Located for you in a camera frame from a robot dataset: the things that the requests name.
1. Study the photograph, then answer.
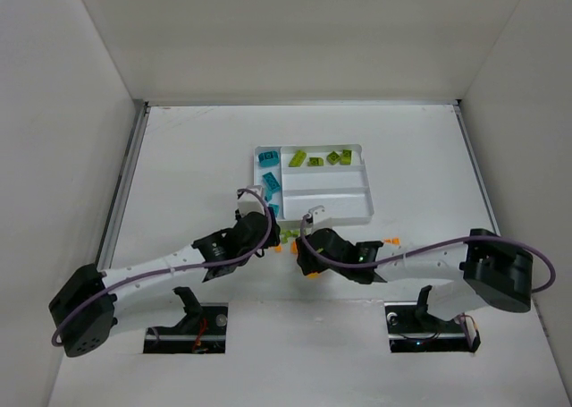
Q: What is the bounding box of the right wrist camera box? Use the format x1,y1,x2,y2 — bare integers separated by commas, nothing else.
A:
307,205,332,231

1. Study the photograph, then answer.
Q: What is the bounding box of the olive green lego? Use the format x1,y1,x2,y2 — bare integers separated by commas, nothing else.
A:
307,157,324,166

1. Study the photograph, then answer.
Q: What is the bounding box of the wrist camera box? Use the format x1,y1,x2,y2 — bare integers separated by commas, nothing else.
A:
237,185,265,217
307,205,332,231

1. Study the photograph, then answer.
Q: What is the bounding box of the teal rounded lego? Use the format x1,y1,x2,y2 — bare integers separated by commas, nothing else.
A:
257,150,280,167

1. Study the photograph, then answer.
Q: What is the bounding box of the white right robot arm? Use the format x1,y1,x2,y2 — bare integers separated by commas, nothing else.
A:
296,228,533,321

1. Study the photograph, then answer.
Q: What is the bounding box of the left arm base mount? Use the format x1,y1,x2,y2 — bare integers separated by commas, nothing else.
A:
143,287,229,355

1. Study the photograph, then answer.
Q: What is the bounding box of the teal lego small brick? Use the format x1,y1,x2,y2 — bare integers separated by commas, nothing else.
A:
264,191,279,202

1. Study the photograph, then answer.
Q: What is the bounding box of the lime green lego plate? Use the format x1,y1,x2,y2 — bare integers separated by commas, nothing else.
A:
288,149,307,168

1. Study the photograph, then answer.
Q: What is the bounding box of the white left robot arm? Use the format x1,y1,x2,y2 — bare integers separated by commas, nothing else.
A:
48,212,281,358

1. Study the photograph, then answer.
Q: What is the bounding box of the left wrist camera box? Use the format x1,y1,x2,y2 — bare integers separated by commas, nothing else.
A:
237,185,265,217

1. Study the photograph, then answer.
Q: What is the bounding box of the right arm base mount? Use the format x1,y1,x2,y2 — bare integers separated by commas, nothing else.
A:
384,286,481,353

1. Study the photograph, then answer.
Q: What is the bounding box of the green lego row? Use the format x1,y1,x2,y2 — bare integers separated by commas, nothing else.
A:
281,230,300,239

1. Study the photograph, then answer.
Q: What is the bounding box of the white divided sorting tray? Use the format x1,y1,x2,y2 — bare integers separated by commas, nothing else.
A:
253,144,374,225

